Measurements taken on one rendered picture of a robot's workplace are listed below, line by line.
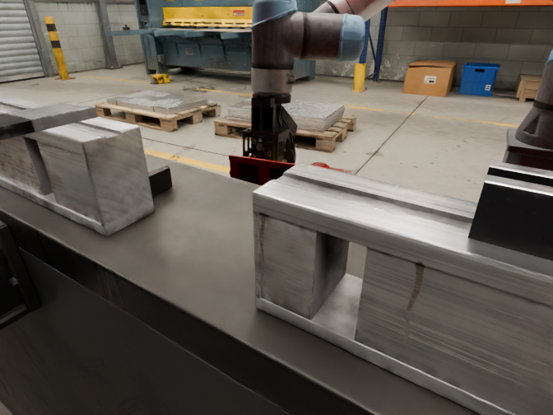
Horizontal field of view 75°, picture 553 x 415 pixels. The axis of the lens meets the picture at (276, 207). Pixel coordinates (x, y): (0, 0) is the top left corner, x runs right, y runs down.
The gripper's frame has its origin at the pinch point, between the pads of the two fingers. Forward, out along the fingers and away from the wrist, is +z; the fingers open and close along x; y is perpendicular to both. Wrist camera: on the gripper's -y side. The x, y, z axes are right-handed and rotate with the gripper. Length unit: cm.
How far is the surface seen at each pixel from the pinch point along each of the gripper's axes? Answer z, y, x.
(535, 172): -23, 47, 31
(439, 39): -48, -617, 32
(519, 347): -16, 50, 32
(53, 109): -23, 48, 2
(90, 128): -20.1, 40.1, -3.4
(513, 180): -23, 48, 30
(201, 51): -17, -525, -350
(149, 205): -12.2, 38.5, 1.1
